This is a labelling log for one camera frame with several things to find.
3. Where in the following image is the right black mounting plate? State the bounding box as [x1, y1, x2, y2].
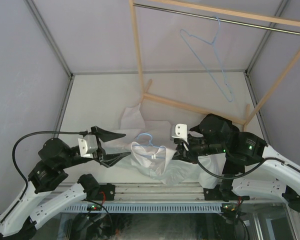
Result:
[203, 184, 223, 201]

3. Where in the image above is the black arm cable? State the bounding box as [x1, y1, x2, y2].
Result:
[0, 129, 92, 231]
[179, 139, 300, 181]

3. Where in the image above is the black shirt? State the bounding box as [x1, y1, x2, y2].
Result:
[190, 113, 245, 177]

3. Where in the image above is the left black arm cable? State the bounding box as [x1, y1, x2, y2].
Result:
[0, 129, 92, 231]

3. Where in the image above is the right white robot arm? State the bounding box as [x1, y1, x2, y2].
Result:
[171, 113, 300, 213]

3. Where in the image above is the metal hanging rod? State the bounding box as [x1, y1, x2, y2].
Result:
[133, 3, 300, 36]

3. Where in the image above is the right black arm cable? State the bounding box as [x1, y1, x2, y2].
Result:
[179, 139, 300, 181]

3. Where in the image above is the black mounting plate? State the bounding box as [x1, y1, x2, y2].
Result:
[203, 184, 223, 201]
[95, 183, 116, 201]

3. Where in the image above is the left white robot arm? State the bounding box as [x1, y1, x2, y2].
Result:
[0, 126, 130, 240]

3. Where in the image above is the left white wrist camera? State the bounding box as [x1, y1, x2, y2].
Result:
[78, 134, 98, 159]

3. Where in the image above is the wooden clothes rack frame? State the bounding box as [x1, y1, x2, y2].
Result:
[129, 0, 300, 130]

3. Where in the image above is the white shirt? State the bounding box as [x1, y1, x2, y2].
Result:
[105, 105, 220, 189]

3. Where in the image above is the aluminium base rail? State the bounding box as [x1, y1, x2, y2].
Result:
[25, 181, 300, 204]

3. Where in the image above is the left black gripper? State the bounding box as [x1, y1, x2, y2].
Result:
[59, 125, 132, 168]

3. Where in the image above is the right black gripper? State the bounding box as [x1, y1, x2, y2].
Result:
[170, 134, 226, 165]

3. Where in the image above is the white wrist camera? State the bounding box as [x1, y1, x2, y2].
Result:
[78, 134, 98, 159]
[171, 123, 188, 142]

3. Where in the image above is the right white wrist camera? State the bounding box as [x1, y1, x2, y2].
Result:
[171, 123, 188, 142]

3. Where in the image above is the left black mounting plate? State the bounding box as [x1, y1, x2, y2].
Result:
[95, 183, 116, 201]

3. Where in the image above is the blue wire hanger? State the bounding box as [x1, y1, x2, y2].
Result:
[134, 133, 166, 150]
[179, 21, 235, 103]

